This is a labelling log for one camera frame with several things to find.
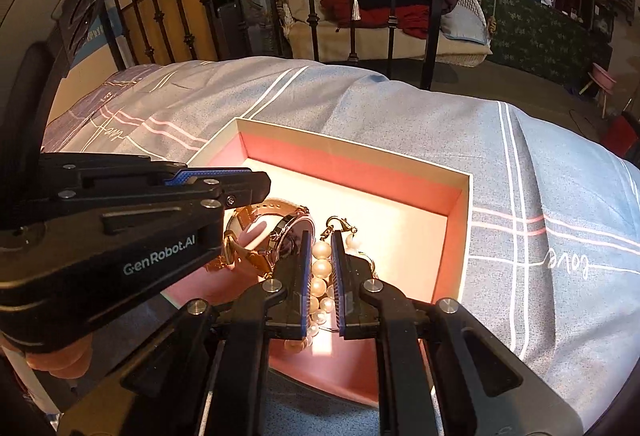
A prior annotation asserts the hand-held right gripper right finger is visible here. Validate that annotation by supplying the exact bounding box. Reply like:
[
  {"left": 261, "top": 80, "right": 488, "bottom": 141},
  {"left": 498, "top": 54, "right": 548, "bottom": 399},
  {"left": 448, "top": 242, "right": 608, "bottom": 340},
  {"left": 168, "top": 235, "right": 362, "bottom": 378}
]
[{"left": 330, "top": 230, "right": 586, "bottom": 436}]

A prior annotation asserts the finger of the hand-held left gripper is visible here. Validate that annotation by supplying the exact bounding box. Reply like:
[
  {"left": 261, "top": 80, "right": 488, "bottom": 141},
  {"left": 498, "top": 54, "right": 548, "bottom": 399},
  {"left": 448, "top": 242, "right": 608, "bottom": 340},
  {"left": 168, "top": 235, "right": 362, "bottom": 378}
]
[
  {"left": 40, "top": 152, "right": 256, "bottom": 189},
  {"left": 50, "top": 171, "right": 273, "bottom": 237}
]

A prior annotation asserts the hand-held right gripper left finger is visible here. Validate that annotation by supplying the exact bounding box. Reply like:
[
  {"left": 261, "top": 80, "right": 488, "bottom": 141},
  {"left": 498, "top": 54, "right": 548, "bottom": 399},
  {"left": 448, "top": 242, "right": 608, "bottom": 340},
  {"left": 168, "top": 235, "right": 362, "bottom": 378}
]
[{"left": 55, "top": 230, "right": 313, "bottom": 436}]

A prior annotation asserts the pearl bracelet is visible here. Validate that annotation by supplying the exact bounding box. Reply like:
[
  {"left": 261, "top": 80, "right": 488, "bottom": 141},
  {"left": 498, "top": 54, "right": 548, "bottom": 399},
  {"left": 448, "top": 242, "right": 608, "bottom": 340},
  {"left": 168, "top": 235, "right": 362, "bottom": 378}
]
[{"left": 282, "top": 236, "right": 361, "bottom": 352}]

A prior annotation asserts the gold wrist watch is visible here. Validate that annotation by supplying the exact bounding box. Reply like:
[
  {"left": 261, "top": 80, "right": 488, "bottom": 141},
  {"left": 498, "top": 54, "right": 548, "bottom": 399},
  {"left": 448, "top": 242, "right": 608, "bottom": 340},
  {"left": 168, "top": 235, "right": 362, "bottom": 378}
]
[{"left": 222, "top": 198, "right": 313, "bottom": 274}]

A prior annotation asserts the gold necklace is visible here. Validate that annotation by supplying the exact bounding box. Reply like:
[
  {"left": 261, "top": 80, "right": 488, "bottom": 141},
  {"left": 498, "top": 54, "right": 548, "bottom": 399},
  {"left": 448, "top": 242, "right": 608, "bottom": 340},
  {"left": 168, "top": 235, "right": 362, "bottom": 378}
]
[{"left": 324, "top": 215, "right": 380, "bottom": 279}]

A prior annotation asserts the box with pink lining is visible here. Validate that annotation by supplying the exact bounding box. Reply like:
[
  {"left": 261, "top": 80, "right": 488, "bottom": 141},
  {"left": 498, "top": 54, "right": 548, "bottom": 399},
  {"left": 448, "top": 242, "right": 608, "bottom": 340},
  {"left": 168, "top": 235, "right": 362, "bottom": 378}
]
[{"left": 182, "top": 117, "right": 473, "bottom": 409}]

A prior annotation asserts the person's left hand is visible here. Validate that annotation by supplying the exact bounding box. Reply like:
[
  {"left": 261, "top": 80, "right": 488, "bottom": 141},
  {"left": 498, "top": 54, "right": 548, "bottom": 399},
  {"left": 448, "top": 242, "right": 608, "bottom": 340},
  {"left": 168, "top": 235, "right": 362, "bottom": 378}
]
[{"left": 0, "top": 331, "right": 96, "bottom": 379}]

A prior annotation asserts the red clothing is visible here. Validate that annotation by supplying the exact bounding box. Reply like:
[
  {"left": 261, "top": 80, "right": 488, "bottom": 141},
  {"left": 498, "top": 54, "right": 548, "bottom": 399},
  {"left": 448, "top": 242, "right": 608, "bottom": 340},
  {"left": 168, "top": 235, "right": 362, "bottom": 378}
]
[{"left": 320, "top": 0, "right": 433, "bottom": 39}]

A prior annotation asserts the light blue pillow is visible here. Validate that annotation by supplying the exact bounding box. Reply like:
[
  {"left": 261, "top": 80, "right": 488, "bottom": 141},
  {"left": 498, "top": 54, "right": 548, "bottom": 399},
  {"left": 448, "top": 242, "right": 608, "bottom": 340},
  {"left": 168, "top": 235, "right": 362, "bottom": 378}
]
[{"left": 440, "top": 8, "right": 488, "bottom": 46}]

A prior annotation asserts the green patterned counter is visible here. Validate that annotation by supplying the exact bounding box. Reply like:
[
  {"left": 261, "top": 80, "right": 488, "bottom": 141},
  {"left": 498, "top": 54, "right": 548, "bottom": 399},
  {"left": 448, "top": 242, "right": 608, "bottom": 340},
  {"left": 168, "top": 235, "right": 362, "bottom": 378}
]
[{"left": 480, "top": 0, "right": 613, "bottom": 86}]

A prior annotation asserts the red bucket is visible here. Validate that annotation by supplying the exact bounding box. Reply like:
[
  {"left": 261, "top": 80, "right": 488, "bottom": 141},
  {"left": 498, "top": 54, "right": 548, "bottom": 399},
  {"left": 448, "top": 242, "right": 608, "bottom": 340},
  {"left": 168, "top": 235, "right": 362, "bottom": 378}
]
[{"left": 600, "top": 116, "right": 640, "bottom": 151}]

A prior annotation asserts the pink stool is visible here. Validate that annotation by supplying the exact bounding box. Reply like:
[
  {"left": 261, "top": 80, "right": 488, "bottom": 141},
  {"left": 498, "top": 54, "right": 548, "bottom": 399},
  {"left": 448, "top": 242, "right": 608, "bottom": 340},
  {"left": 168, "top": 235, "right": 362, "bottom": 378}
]
[{"left": 580, "top": 63, "right": 617, "bottom": 119}]

